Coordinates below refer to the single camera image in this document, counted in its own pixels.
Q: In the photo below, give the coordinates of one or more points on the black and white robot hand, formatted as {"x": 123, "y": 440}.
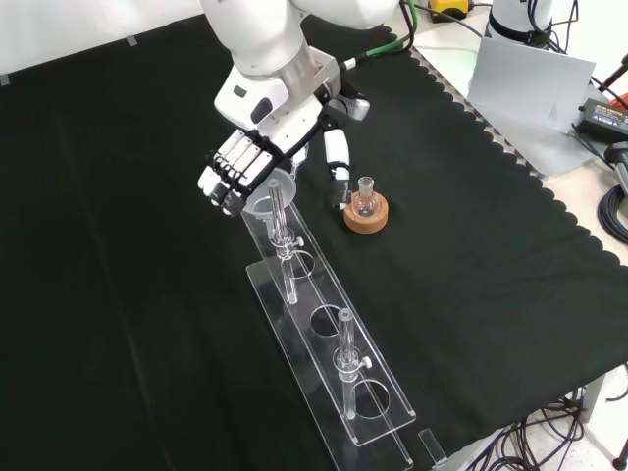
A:
{"x": 275, "y": 118}

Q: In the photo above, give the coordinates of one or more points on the clear plastic funnel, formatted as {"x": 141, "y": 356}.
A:
{"x": 287, "y": 189}

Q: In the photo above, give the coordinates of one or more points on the clear acrylic funnel stand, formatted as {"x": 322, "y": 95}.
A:
{"x": 267, "y": 289}

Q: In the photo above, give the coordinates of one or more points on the small round-bottom glass flask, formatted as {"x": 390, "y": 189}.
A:
{"x": 365, "y": 206}

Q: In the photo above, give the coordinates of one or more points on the yellow stop button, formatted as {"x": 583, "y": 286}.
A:
{"x": 446, "y": 6}

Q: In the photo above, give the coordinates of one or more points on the black cloth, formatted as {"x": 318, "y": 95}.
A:
{"x": 466, "y": 245}

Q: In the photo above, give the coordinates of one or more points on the pale board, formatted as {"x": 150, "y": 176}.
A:
{"x": 530, "y": 83}

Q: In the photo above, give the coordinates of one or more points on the black power adapter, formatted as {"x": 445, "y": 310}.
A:
{"x": 606, "y": 118}

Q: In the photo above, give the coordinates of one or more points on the small clear plastic block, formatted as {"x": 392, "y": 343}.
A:
{"x": 432, "y": 446}

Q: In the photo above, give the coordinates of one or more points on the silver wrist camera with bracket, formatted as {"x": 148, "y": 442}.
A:
{"x": 355, "y": 107}

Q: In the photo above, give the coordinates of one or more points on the grey metal base plate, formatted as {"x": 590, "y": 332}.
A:
{"x": 554, "y": 152}

